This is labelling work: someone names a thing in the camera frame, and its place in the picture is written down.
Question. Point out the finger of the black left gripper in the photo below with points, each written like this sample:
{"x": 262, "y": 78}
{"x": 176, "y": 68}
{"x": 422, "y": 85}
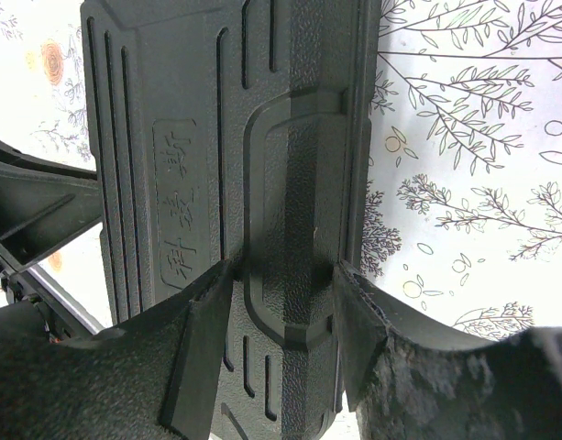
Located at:
{"x": 44, "y": 205}

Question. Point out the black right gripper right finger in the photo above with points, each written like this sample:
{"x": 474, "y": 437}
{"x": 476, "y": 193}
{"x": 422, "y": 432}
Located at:
{"x": 408, "y": 376}

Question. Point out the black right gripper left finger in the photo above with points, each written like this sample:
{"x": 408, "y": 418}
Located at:
{"x": 153, "y": 376}

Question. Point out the dark green tool case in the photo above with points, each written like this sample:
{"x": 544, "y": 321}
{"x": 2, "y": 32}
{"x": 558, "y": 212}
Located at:
{"x": 237, "y": 130}

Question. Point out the floral table mat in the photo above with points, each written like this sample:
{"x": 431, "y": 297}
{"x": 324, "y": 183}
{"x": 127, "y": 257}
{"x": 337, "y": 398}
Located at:
{"x": 463, "y": 204}

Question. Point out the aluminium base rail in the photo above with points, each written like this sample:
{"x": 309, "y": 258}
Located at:
{"x": 64, "y": 316}

